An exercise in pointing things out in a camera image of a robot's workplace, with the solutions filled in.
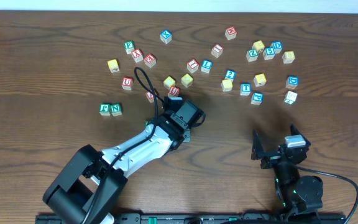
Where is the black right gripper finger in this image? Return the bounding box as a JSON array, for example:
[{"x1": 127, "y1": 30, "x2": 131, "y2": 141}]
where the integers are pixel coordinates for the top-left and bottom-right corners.
[
  {"x1": 251, "y1": 130, "x2": 264, "y2": 160},
  {"x1": 290, "y1": 124, "x2": 311, "y2": 146}
]

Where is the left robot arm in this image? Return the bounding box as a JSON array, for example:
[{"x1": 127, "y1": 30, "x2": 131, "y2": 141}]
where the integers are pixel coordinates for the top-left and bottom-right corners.
[{"x1": 42, "y1": 97, "x2": 205, "y2": 224}]

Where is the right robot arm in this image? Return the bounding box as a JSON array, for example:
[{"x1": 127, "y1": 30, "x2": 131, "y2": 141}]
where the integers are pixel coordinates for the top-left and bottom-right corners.
[{"x1": 251, "y1": 125, "x2": 323, "y2": 221}]

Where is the green 7 number block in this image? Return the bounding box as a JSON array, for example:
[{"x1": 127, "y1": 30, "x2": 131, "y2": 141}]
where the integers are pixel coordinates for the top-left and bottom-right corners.
[{"x1": 284, "y1": 91, "x2": 298, "y2": 105}]

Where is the red U block centre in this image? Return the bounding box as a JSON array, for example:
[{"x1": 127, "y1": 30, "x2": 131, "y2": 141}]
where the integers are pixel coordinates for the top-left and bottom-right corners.
[{"x1": 168, "y1": 86, "x2": 180, "y2": 98}]

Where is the red u block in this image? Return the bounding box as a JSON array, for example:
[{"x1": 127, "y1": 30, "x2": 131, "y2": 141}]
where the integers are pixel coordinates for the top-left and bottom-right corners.
[
  {"x1": 121, "y1": 77, "x2": 134, "y2": 91},
  {"x1": 168, "y1": 86, "x2": 180, "y2": 98}
]

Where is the blue D block right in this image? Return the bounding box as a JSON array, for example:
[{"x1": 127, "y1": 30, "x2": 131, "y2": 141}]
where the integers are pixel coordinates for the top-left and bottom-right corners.
[{"x1": 285, "y1": 76, "x2": 299, "y2": 90}]

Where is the blue d block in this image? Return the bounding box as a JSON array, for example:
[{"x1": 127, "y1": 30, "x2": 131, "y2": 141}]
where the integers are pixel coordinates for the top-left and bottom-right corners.
[
  {"x1": 285, "y1": 76, "x2": 299, "y2": 90},
  {"x1": 270, "y1": 41, "x2": 283, "y2": 54}
]

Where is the red A letter block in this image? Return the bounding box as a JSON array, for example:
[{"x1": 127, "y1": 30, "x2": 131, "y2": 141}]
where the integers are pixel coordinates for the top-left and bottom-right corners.
[{"x1": 145, "y1": 91, "x2": 154, "y2": 103}]

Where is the yellow K letter block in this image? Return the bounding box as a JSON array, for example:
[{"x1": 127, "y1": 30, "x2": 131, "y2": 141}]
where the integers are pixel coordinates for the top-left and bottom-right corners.
[{"x1": 254, "y1": 73, "x2": 267, "y2": 86}]

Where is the yellow S letter block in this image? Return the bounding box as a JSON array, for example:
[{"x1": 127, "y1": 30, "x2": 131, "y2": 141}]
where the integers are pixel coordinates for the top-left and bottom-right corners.
[{"x1": 221, "y1": 79, "x2": 233, "y2": 92}]

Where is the blue T letter block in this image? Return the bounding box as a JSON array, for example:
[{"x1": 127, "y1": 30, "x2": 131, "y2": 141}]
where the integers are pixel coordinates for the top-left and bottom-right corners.
[{"x1": 240, "y1": 83, "x2": 252, "y2": 96}]

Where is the red I block centre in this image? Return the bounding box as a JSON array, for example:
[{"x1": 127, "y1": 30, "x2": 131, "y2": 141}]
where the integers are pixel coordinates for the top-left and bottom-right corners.
[{"x1": 186, "y1": 58, "x2": 199, "y2": 73}]

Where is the red i block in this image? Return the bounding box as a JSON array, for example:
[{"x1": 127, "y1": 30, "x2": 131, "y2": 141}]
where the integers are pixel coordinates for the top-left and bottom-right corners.
[
  {"x1": 211, "y1": 44, "x2": 224, "y2": 58},
  {"x1": 186, "y1": 58, "x2": 199, "y2": 73}
]

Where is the blue L letter block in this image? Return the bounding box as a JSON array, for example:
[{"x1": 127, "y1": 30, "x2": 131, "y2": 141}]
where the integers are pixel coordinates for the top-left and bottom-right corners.
[{"x1": 201, "y1": 60, "x2": 213, "y2": 73}]

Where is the blue 2 number block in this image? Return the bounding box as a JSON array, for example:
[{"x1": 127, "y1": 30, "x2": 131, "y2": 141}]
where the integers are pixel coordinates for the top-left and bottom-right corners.
[{"x1": 224, "y1": 70, "x2": 237, "y2": 82}]

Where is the yellow 8 number block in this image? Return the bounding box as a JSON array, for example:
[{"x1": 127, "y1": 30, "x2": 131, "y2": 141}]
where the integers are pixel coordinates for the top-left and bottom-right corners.
[{"x1": 282, "y1": 51, "x2": 295, "y2": 64}]

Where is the green N letter block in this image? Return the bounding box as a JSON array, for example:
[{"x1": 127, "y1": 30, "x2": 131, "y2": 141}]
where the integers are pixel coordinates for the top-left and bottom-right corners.
[{"x1": 110, "y1": 103, "x2": 122, "y2": 116}]

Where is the red U block left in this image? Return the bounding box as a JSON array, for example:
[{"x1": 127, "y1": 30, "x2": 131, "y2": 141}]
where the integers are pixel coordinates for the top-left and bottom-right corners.
[{"x1": 121, "y1": 77, "x2": 134, "y2": 91}]

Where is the red E letter block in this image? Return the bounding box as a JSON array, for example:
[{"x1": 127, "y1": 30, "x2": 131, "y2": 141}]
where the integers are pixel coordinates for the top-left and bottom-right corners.
[{"x1": 144, "y1": 54, "x2": 157, "y2": 68}]

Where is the blue 5 number block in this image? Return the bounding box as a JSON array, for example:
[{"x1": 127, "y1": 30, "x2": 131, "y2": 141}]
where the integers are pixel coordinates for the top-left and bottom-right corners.
[{"x1": 263, "y1": 47, "x2": 275, "y2": 60}]

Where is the green J letter block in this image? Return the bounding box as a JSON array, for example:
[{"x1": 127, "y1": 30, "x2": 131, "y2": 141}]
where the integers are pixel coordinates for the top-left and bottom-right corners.
[{"x1": 99, "y1": 103, "x2": 111, "y2": 116}]

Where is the blue D block upper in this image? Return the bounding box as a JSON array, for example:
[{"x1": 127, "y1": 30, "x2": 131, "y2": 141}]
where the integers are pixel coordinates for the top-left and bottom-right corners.
[{"x1": 270, "y1": 41, "x2": 283, "y2": 54}]

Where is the green Z letter block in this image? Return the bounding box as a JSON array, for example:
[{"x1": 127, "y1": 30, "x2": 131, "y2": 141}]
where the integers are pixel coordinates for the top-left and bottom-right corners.
[{"x1": 246, "y1": 49, "x2": 259, "y2": 62}]

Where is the red I block upper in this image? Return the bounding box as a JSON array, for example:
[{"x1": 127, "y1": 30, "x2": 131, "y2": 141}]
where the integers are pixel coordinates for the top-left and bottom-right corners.
[{"x1": 211, "y1": 44, "x2": 224, "y2": 58}]

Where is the red X letter block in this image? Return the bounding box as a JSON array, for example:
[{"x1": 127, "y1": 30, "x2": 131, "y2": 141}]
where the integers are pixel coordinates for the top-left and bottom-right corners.
[{"x1": 131, "y1": 49, "x2": 144, "y2": 63}]

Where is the blue X letter block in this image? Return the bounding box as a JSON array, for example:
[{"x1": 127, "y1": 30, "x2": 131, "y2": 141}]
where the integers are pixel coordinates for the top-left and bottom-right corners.
[{"x1": 160, "y1": 30, "x2": 172, "y2": 44}]

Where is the green F letter block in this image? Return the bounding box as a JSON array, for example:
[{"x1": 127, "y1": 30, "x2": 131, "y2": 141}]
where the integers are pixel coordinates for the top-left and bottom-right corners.
[{"x1": 124, "y1": 40, "x2": 135, "y2": 54}]

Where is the red M letter block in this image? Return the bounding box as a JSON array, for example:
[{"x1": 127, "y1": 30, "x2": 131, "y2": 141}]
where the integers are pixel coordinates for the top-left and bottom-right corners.
[{"x1": 225, "y1": 26, "x2": 237, "y2": 40}]

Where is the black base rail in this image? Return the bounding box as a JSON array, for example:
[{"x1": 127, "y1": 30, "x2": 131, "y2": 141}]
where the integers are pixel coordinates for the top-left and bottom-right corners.
[{"x1": 35, "y1": 212, "x2": 347, "y2": 224}]

